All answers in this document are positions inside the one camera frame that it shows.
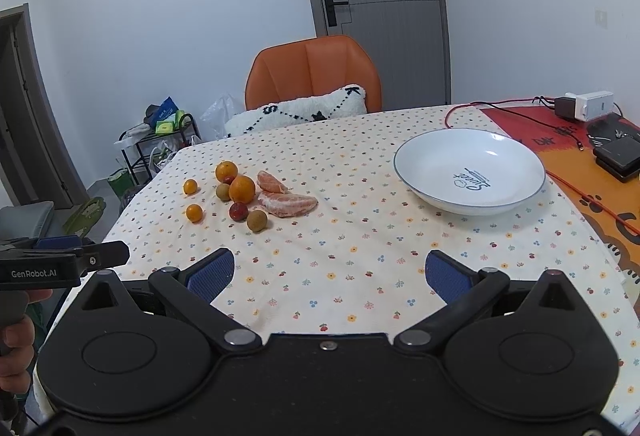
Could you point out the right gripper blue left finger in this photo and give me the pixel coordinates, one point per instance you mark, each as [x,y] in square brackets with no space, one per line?
[188,295]

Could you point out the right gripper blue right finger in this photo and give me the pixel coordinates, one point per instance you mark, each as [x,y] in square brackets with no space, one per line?
[468,295]

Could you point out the small kumquat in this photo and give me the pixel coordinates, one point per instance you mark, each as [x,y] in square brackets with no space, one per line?
[194,213]
[190,187]

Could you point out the red cherry tomato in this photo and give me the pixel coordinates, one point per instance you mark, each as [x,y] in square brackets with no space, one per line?
[238,212]

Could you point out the green-brown round fruit front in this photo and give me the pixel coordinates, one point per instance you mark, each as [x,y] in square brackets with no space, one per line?
[257,221]

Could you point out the green-brown round fruit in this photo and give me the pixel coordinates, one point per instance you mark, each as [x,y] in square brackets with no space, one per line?
[257,221]
[223,192]

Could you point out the green-brown round fruit back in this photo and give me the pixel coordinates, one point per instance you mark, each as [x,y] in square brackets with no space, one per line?
[223,192]

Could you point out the mandarin orange front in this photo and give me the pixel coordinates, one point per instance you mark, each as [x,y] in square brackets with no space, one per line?
[242,190]

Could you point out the mandarin orange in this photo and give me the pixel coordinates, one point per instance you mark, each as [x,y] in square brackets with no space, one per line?
[226,171]
[242,190]

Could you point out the mandarin orange back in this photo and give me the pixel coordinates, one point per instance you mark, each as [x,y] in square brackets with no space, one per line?
[226,171]

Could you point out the peeled citrus segment large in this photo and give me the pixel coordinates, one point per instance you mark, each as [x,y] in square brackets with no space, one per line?
[285,205]

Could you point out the peeled citrus segment small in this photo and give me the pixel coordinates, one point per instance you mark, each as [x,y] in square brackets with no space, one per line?
[269,183]

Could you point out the person's left hand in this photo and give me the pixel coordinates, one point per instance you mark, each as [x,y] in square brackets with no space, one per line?
[22,339]

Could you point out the white plate blue rim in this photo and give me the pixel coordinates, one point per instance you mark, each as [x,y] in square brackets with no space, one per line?
[469,172]

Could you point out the floral tablecloth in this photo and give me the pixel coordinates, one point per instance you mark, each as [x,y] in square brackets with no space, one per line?
[356,263]

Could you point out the black metal shelf rack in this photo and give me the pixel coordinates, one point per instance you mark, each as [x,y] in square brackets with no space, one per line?
[145,152]

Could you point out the red orange cat mat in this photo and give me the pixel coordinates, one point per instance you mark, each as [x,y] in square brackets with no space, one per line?
[610,206]

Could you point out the clear plastic bag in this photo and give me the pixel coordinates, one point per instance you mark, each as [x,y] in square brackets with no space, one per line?
[212,123]

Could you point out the black box device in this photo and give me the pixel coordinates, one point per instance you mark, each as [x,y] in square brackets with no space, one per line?
[619,158]

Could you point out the dark power adapter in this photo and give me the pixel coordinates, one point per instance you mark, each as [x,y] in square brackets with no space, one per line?
[565,108]

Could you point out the white power strip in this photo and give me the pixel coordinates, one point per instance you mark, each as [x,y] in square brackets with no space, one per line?
[591,105]

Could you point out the white black fluffy pillow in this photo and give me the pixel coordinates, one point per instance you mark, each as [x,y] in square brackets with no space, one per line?
[346,101]

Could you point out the orange chair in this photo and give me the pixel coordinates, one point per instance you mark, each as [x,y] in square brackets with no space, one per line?
[309,68]

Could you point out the black door handle lock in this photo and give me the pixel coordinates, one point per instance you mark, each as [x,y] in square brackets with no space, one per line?
[330,8]

